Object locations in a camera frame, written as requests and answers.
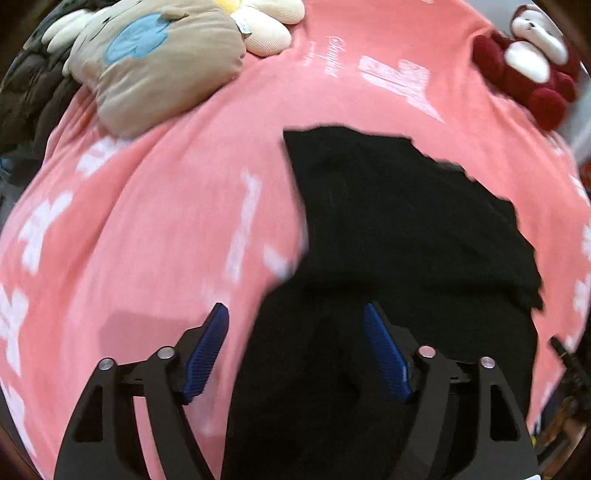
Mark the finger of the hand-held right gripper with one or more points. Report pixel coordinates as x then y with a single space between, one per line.
565 355

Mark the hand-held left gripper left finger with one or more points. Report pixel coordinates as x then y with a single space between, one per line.
207 350

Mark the dark quilted jacket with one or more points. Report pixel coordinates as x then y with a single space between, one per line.
34 87

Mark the pink printed blanket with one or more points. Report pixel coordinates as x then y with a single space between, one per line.
152 240

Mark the black small garment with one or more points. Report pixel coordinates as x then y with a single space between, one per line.
392 240

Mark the cream flower plush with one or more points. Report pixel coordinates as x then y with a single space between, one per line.
270 25

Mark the red and white plush bear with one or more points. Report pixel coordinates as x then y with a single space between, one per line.
531 60

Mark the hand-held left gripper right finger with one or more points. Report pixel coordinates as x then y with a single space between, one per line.
385 353

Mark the tan plush pillow blue patch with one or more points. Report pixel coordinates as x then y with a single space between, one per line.
152 60

